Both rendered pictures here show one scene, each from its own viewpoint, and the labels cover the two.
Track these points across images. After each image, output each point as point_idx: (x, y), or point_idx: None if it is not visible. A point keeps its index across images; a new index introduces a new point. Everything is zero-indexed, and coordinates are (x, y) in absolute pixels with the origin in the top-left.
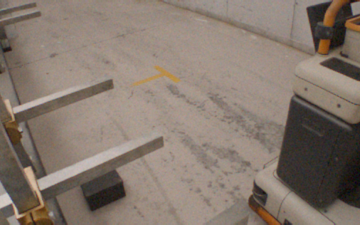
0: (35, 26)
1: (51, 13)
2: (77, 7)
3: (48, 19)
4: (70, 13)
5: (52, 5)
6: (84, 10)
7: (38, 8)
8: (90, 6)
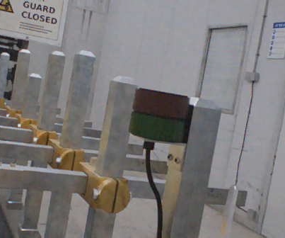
0: (43, 236)
1: (75, 215)
2: (129, 219)
3: (71, 228)
4: (117, 230)
5: (73, 195)
6: (144, 231)
7: (44, 191)
8: (153, 224)
